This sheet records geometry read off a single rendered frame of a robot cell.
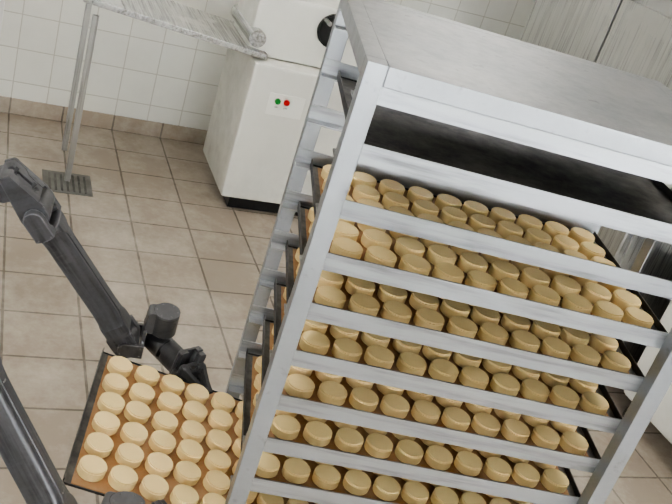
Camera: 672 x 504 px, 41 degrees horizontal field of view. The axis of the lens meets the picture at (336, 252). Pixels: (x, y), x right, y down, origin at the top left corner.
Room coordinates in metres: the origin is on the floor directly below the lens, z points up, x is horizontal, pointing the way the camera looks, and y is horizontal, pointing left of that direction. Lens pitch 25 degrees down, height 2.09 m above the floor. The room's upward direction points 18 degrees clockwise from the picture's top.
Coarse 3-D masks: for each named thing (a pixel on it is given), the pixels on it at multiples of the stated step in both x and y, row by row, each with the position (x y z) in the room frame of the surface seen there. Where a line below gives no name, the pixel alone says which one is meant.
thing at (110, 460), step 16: (96, 400) 1.39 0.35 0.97; (128, 400) 1.44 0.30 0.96; (208, 400) 1.55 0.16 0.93; (176, 416) 1.46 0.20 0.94; (208, 416) 1.50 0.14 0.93; (176, 432) 1.41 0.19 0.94; (208, 432) 1.45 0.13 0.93; (144, 448) 1.32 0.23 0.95; (176, 448) 1.37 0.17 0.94; (208, 448) 1.41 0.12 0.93; (112, 464) 1.25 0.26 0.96; (144, 464) 1.28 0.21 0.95; (176, 464) 1.32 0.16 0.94; (80, 480) 1.18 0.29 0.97; (224, 496) 1.30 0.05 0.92; (256, 496) 1.34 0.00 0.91
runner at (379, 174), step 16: (304, 160) 1.61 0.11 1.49; (320, 160) 1.62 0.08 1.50; (384, 176) 1.65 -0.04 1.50; (400, 176) 1.65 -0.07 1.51; (432, 192) 1.67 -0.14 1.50; (448, 192) 1.67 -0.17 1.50; (464, 192) 1.68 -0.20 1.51; (512, 208) 1.70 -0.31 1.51; (528, 208) 1.71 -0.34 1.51; (576, 224) 1.73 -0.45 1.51; (592, 224) 1.74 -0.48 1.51
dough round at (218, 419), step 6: (210, 414) 1.49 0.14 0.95; (216, 414) 1.49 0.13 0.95; (222, 414) 1.50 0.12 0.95; (228, 414) 1.51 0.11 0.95; (210, 420) 1.48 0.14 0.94; (216, 420) 1.48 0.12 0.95; (222, 420) 1.49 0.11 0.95; (228, 420) 1.49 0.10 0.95; (216, 426) 1.47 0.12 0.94; (222, 426) 1.47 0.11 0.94; (228, 426) 1.48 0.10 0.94
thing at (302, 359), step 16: (304, 352) 1.21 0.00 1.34; (320, 368) 1.22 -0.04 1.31; (336, 368) 1.22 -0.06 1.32; (352, 368) 1.23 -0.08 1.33; (368, 368) 1.23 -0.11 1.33; (384, 368) 1.24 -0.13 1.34; (384, 384) 1.24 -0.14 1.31; (400, 384) 1.25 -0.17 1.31; (416, 384) 1.25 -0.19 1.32; (432, 384) 1.26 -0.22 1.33; (448, 384) 1.26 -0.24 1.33; (464, 400) 1.27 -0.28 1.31; (480, 400) 1.27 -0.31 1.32; (496, 400) 1.28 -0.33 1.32; (512, 400) 1.28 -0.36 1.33; (528, 400) 1.29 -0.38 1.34; (544, 416) 1.30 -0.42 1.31; (560, 416) 1.30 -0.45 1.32; (576, 416) 1.31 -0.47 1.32; (592, 416) 1.31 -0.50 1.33; (608, 416) 1.32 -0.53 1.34; (608, 432) 1.32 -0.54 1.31
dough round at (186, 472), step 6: (180, 462) 1.31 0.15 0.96; (186, 462) 1.32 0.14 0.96; (192, 462) 1.32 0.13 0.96; (180, 468) 1.29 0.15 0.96; (186, 468) 1.30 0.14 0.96; (192, 468) 1.31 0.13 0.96; (198, 468) 1.32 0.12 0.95; (174, 474) 1.29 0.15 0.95; (180, 474) 1.28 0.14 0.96; (186, 474) 1.29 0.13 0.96; (192, 474) 1.29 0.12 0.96; (198, 474) 1.30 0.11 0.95; (180, 480) 1.28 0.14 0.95; (186, 480) 1.28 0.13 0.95; (192, 480) 1.28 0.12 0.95; (198, 480) 1.30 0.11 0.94
